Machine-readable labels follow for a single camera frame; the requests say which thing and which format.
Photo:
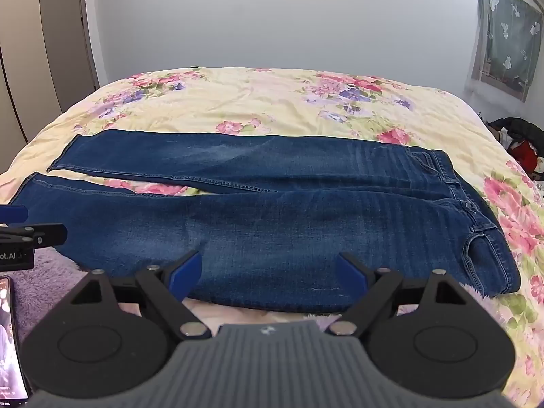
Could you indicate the beige wardrobe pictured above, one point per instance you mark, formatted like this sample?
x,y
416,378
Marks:
x,y
38,42

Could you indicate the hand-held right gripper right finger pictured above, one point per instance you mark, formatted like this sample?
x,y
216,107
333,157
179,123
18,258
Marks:
x,y
351,274

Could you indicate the red cloth item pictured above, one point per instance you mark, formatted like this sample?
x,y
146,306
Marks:
x,y
523,155

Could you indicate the blue denim pants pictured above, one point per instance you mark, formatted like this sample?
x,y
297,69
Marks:
x,y
272,229

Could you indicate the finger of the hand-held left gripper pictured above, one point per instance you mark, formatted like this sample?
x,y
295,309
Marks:
x,y
12,213
46,235

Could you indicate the pale pink sheet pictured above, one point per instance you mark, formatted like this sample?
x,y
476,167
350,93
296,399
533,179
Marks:
x,y
238,308

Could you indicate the black smartphone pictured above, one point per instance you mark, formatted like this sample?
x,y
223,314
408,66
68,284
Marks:
x,y
10,340

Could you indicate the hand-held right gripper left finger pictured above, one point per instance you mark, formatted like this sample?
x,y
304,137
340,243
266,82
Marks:
x,y
188,273

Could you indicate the green patterned curtain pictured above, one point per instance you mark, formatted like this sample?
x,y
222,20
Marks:
x,y
508,34

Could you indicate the floral bedspread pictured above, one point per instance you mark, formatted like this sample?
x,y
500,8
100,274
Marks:
x,y
280,97

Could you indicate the purple fuzzy blanket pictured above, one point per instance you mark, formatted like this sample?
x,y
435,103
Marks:
x,y
46,280

